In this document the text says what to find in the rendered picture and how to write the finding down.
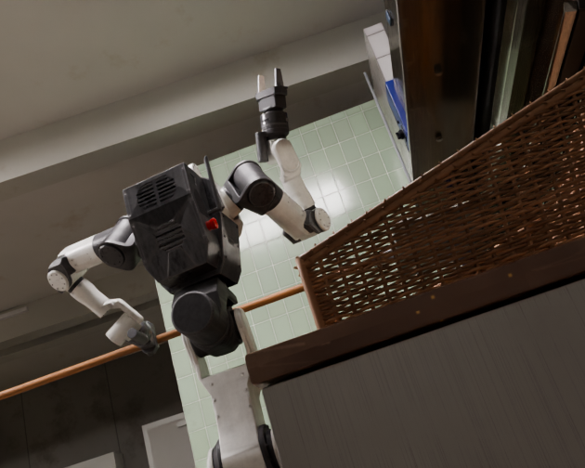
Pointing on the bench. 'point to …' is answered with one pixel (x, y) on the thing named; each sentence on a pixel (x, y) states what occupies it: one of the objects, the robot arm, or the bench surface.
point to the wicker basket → (583, 153)
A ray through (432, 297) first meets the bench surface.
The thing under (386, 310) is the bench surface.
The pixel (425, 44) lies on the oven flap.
